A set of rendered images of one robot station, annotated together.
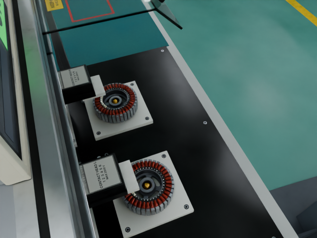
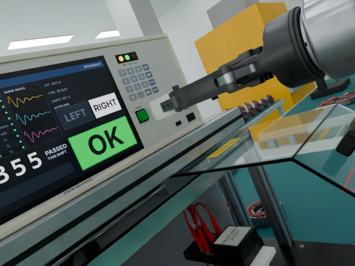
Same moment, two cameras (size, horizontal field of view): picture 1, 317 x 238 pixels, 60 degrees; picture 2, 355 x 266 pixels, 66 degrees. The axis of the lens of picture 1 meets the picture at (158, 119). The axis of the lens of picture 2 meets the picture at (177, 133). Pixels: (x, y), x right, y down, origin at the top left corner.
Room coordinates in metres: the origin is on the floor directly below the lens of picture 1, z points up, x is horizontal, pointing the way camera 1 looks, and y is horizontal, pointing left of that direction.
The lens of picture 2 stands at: (0.22, -0.24, 1.18)
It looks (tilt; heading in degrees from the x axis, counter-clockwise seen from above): 6 degrees down; 67
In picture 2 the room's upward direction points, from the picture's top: 23 degrees counter-clockwise
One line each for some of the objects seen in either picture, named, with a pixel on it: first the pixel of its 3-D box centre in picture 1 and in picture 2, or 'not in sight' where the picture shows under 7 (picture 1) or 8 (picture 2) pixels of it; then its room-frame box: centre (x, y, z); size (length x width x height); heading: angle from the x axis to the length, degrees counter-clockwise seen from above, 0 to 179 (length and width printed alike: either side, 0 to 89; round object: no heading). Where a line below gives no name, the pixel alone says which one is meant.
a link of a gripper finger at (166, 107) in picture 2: not in sight; (170, 103); (0.37, 0.09, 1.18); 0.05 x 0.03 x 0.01; 111
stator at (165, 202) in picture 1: (146, 186); not in sight; (0.23, 0.02, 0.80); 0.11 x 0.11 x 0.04
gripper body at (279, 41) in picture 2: not in sight; (272, 59); (0.46, -0.02, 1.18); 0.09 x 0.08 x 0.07; 111
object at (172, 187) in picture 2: not in sight; (167, 179); (0.38, 0.27, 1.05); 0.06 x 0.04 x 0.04; 21
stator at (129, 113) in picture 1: (115, 102); not in sight; (0.45, 0.11, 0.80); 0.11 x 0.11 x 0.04
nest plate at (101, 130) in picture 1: (116, 108); not in sight; (0.45, 0.11, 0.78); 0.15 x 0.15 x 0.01; 21
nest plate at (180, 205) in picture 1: (147, 191); not in sight; (0.23, 0.02, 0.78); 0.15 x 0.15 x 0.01; 21
